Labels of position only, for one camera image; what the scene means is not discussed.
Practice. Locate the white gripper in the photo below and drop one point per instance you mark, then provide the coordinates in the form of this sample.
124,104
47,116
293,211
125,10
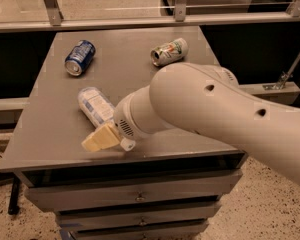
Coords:
122,120

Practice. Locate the clear blue-label plastic bottle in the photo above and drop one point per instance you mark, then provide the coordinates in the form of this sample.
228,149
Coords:
95,107

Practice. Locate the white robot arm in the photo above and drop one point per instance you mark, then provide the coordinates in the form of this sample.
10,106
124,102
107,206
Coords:
205,100

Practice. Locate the blue soda can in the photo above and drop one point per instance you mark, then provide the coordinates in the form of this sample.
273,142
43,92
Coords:
79,59

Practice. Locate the white green 7up can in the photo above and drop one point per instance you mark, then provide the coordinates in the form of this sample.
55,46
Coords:
169,52

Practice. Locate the top grey drawer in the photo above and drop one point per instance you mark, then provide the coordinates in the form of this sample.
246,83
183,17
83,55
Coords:
141,190

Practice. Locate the grey drawer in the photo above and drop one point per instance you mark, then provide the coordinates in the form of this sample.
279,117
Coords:
144,233
139,216
141,190

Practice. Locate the grey drawer cabinet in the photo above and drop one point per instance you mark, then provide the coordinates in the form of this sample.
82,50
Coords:
45,149

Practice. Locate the middle grey drawer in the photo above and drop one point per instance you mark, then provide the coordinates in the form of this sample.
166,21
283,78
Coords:
139,216

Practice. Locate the black table leg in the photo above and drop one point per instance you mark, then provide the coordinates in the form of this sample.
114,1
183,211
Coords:
13,207

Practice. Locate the bottom grey drawer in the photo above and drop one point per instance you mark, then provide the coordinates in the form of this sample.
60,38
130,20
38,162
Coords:
144,233

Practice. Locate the metal guard rail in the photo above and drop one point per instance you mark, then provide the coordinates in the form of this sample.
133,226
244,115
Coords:
67,15

